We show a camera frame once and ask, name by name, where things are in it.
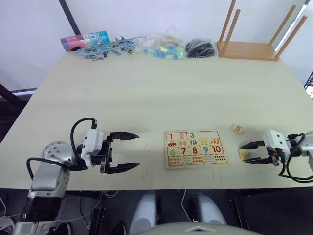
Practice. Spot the blue number 9 tile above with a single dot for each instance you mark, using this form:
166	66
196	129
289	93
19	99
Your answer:
206	149

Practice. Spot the green bars picture tile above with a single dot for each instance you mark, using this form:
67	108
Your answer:
194	142

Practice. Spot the green number 6 tile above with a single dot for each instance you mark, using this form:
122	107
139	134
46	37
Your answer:
173	151

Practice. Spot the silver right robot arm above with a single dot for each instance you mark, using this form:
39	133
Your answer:
306	147

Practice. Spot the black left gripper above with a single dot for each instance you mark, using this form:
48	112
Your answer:
106	156

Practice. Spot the colourful printed cylinder tube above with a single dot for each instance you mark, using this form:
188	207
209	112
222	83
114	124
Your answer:
83	40

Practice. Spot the tile with yellow picture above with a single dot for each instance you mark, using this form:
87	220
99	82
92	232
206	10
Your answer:
244	154

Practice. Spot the red number 1 tile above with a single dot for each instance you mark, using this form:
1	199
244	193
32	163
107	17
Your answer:
171	136

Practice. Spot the red number 8 tile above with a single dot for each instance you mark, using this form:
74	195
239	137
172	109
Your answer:
195	150

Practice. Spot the dark dots picture tile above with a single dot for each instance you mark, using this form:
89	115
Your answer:
220	158

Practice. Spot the orange items picture tile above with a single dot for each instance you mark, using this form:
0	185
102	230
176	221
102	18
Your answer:
197	159

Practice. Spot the red car picture tile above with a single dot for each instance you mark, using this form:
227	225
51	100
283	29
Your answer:
172	143

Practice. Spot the red number 7 tile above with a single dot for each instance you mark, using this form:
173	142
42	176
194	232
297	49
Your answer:
184	151

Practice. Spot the dark slanted pole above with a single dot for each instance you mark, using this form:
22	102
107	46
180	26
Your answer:
71	17

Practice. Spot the yellow shapes picture tile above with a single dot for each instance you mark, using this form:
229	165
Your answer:
204	142

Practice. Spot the wooden rack with dowels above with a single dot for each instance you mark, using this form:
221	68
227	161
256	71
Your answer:
247	50

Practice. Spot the light blue items picture tile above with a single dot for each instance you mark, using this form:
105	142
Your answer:
209	159

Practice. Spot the red number 5 tile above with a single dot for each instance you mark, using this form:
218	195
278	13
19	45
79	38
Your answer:
237	128

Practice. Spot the teal number 3 tile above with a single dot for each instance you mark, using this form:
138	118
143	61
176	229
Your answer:
192	135

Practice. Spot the orange carrots picture tile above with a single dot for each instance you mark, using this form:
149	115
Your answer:
214	141

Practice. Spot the red number 10 tile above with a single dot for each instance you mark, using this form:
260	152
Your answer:
217	149

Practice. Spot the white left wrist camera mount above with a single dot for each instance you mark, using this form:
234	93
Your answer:
93	144

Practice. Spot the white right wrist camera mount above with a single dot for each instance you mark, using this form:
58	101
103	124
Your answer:
275	140

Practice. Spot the blue perforated frame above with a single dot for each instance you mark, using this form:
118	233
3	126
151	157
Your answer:
309	85

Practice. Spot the bag of black parts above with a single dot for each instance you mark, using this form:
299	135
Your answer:
200	48

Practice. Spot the ice lollies picture tile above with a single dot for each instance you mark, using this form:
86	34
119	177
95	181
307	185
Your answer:
183	143

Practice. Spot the pink number 2 tile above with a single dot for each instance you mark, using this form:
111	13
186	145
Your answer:
181	135

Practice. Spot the clear bag of coloured pieces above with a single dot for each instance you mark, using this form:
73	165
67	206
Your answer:
163	46

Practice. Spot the white rounded robot leg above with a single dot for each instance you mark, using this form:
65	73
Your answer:
210	210
144	213

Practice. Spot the grey rounded robot torso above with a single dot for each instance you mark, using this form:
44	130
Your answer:
195	228

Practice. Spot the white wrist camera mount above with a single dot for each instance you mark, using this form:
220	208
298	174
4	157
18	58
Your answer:
93	144
275	140

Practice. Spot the teal items picture tile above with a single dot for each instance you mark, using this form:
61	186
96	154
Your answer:
186	160

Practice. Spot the dark slanted stand bar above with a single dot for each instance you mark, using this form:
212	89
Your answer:
12	98

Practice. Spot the red items picture tile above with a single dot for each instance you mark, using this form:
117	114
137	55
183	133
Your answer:
174	161

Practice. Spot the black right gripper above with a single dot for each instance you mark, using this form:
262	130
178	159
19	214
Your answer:
275	157

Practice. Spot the wooden number puzzle board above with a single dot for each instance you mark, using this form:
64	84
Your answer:
195	167

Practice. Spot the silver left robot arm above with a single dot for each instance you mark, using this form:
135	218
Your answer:
47	171

